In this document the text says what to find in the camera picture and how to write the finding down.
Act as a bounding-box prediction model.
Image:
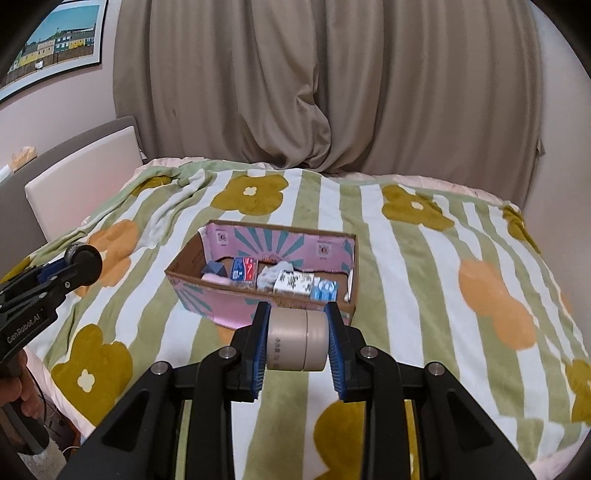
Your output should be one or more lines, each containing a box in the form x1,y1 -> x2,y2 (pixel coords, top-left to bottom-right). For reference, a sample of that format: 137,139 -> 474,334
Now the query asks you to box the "beige cosmetic jar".
266,307 -> 329,372

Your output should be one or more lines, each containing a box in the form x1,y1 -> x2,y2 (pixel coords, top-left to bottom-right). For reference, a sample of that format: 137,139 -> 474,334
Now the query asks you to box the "black KANS jar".
64,243 -> 103,287

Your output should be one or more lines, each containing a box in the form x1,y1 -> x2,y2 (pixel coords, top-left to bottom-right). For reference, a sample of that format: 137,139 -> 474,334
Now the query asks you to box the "pink fluffy headband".
201,273 -> 232,286

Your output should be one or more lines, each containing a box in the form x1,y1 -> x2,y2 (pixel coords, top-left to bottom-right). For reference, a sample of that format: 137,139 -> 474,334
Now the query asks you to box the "beige curtain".
113,1 -> 542,204

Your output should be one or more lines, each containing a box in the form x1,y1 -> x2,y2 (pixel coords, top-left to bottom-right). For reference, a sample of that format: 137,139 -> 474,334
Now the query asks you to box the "person's left hand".
0,350 -> 43,419

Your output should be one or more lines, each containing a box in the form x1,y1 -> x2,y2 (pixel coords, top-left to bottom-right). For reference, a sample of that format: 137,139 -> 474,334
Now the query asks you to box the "white black patterned box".
273,270 -> 315,297

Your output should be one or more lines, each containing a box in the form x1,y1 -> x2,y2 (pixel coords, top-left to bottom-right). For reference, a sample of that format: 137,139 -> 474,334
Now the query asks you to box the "white patterned sock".
256,261 -> 294,291

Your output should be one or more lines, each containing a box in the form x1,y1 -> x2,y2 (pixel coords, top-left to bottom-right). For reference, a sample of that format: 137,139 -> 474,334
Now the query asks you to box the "red blue floss pack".
229,256 -> 259,283

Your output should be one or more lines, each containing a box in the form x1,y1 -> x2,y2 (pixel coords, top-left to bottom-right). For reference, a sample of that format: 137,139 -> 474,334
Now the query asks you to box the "white blue medicine box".
310,276 -> 339,302

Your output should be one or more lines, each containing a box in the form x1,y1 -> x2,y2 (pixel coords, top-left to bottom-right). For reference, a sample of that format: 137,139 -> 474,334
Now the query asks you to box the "framed wall picture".
1,0 -> 108,101

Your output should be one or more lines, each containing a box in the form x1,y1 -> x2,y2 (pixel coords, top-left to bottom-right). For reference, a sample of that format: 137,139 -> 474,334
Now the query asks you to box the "white padded headboard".
1,116 -> 144,274

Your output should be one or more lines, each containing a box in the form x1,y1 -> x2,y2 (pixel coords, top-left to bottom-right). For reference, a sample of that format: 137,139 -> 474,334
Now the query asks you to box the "blue cosmetic box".
201,261 -> 228,278

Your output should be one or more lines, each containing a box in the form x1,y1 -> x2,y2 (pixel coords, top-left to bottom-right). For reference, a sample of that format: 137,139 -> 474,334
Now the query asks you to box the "pink cardboard box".
165,220 -> 358,330

